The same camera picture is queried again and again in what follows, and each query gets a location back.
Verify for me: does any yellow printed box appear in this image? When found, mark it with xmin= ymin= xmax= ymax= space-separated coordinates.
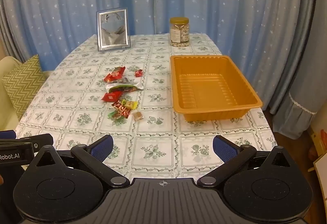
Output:
xmin=307 ymin=109 xmax=327 ymax=160

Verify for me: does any plastic jar of nuts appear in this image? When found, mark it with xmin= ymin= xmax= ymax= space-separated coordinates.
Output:
xmin=170 ymin=17 xmax=190 ymax=47

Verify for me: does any large red snack packet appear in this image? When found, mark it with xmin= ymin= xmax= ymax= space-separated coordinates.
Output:
xmin=103 ymin=66 xmax=126 ymax=83

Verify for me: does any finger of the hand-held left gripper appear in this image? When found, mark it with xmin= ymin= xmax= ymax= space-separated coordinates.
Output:
xmin=0 ymin=130 xmax=16 ymax=140
xmin=15 ymin=134 xmax=54 ymax=149

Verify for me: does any grey curtain with lace trim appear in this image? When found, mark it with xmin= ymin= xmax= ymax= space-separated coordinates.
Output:
xmin=289 ymin=0 xmax=327 ymax=141

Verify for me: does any silver picture frame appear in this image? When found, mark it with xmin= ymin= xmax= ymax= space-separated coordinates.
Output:
xmin=96 ymin=9 xmax=131 ymax=52

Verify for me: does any clear packet of dark snacks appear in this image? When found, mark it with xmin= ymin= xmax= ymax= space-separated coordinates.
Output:
xmin=110 ymin=77 xmax=140 ymax=86

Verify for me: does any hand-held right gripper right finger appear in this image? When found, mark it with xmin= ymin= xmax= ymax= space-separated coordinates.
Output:
xmin=197 ymin=134 xmax=300 ymax=188

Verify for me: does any red snack packet white label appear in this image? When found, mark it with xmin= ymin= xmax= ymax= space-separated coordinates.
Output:
xmin=101 ymin=91 xmax=123 ymax=102

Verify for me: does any green zigzag pillow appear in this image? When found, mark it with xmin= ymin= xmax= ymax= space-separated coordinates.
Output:
xmin=2 ymin=54 xmax=47 ymax=122

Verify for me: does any red patterned snack packet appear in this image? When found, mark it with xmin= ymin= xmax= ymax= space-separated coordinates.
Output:
xmin=112 ymin=100 xmax=131 ymax=117

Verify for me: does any yellow green candy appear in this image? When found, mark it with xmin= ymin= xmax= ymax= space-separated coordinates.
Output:
xmin=121 ymin=99 xmax=139 ymax=109

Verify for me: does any white and green snack packet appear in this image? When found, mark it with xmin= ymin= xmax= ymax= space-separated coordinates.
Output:
xmin=105 ymin=82 xmax=144 ymax=93

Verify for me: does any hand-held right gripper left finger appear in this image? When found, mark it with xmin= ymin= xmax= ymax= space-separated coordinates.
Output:
xmin=27 ymin=134 xmax=131 ymax=188

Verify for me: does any orange plastic tray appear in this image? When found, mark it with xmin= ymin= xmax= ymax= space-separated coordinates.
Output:
xmin=170 ymin=55 xmax=263 ymax=122

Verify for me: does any light wooden frame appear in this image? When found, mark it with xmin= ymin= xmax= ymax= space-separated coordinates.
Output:
xmin=308 ymin=154 xmax=327 ymax=214

